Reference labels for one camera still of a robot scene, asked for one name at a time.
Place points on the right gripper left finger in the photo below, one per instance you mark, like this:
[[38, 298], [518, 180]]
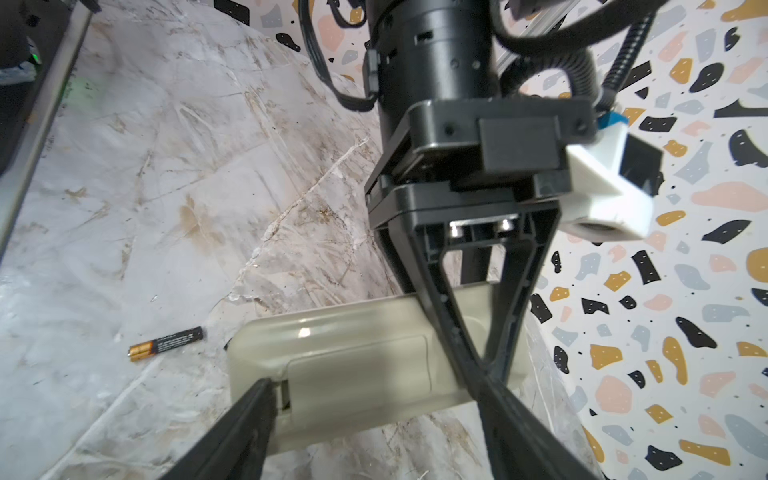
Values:
[[236, 446]]

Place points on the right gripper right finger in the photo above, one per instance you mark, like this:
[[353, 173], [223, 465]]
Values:
[[518, 444]]

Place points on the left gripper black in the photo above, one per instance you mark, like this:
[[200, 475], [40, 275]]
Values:
[[467, 175]]

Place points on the white remote control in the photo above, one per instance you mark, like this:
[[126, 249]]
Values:
[[345, 369]]

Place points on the black AAA battery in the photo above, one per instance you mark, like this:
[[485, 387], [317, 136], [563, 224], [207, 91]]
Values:
[[163, 344]]

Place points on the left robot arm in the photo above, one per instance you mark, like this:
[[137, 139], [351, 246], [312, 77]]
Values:
[[444, 50]]

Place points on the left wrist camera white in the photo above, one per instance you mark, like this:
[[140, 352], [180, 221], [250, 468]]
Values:
[[614, 180]]

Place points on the aluminium mounting rail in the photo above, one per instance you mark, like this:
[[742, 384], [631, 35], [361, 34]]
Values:
[[40, 41]]

